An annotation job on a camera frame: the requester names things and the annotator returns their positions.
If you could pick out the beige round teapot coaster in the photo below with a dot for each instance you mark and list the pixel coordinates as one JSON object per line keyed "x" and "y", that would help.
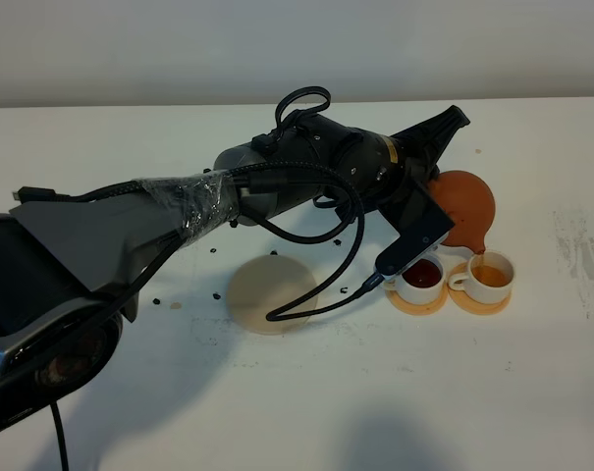
{"x": 262, "y": 285}

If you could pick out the right white teacup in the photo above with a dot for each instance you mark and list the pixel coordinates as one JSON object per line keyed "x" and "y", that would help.
{"x": 486, "y": 278}

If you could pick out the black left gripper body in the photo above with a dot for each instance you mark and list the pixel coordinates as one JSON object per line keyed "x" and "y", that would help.
{"x": 409, "y": 158}

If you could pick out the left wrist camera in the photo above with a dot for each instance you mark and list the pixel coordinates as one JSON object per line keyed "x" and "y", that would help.
{"x": 420, "y": 223}

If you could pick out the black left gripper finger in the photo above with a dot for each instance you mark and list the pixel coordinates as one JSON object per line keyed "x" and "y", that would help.
{"x": 428, "y": 140}

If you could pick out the right orange cup coaster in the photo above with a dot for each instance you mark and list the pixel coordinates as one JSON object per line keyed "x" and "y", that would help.
{"x": 483, "y": 306}

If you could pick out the left orange cup coaster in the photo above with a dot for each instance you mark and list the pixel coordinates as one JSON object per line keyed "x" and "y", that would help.
{"x": 416, "y": 306}

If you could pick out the left white teacup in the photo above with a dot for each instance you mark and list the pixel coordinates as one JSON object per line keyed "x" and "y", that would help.
{"x": 421, "y": 283}

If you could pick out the brown clay teapot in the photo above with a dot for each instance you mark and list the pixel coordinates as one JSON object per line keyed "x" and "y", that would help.
{"x": 469, "y": 202}

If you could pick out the white teacup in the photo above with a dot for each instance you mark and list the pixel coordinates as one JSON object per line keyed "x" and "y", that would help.
{"x": 421, "y": 283}
{"x": 486, "y": 278}

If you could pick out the orange cup coaster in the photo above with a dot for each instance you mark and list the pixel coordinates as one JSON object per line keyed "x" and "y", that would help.
{"x": 483, "y": 306}
{"x": 416, "y": 306}

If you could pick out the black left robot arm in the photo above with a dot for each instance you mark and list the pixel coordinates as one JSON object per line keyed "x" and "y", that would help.
{"x": 71, "y": 267}

